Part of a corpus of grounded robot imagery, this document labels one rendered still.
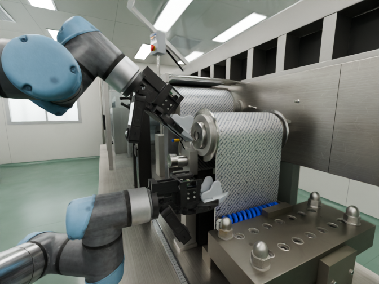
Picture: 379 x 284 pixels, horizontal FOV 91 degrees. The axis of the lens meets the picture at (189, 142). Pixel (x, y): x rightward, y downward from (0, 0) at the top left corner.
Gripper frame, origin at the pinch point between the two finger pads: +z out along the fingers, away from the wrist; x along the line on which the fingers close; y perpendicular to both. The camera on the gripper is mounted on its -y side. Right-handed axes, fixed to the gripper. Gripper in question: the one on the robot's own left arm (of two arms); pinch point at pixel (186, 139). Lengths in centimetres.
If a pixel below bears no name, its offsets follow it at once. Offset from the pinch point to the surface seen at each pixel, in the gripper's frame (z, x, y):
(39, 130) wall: -105, 548, -138
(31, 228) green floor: 0, 206, -161
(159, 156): 21, 66, -9
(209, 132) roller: 1.1, -6.8, 4.0
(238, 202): 21.0, -8.0, -5.5
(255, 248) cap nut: 13.5, -24.2, -11.4
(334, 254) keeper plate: 30.0, -28.4, -3.5
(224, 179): 12.2, -8.0, -3.1
